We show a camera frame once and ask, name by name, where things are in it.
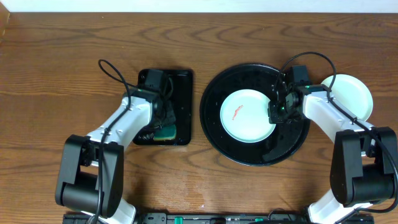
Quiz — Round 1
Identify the green scrubbing sponge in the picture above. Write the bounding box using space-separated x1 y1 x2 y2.
153 124 177 141

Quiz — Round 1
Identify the mint plate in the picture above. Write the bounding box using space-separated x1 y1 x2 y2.
331 74 374 121
220 89 276 143

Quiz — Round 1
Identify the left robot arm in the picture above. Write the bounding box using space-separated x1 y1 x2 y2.
55 90 174 223

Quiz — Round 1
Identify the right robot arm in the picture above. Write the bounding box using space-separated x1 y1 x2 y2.
268 85 397 223

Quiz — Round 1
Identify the round black tray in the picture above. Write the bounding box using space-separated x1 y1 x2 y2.
200 63 310 166

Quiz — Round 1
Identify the black rectangular tray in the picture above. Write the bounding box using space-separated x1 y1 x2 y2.
133 69 193 146

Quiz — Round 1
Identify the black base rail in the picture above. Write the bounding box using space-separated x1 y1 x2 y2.
62 212 375 224

